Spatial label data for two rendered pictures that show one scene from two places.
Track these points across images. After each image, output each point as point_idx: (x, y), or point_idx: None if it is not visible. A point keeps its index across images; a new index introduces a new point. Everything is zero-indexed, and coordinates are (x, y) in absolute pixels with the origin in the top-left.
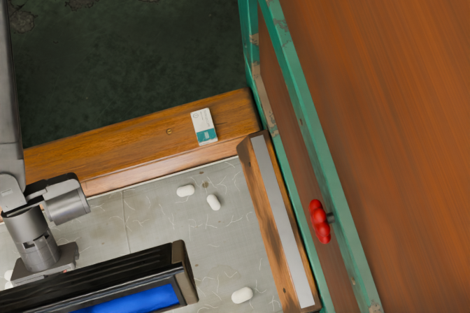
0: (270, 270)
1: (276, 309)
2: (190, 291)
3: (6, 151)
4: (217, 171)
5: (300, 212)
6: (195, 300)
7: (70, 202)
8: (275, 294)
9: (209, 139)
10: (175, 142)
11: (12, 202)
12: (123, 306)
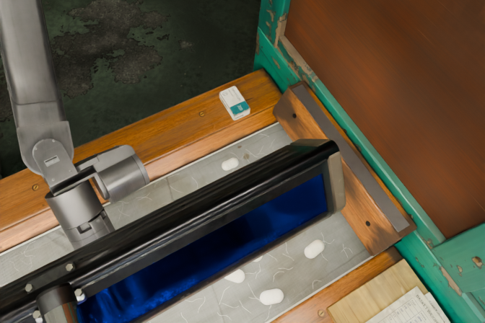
0: (331, 220)
1: (350, 256)
2: (342, 187)
3: (46, 112)
4: (253, 143)
5: (364, 140)
6: (345, 202)
7: (128, 170)
8: (344, 241)
9: (243, 110)
10: (210, 121)
11: (60, 173)
12: (262, 223)
